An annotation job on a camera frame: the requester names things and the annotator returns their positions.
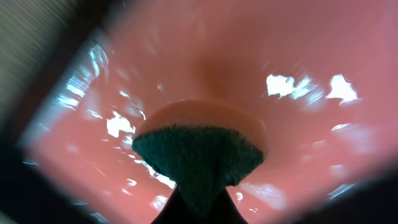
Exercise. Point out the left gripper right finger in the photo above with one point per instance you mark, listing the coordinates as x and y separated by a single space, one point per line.
225 211

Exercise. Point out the dark red water tray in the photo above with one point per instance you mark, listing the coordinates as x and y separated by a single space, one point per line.
321 76

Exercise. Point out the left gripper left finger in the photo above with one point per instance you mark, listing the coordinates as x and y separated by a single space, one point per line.
175 211

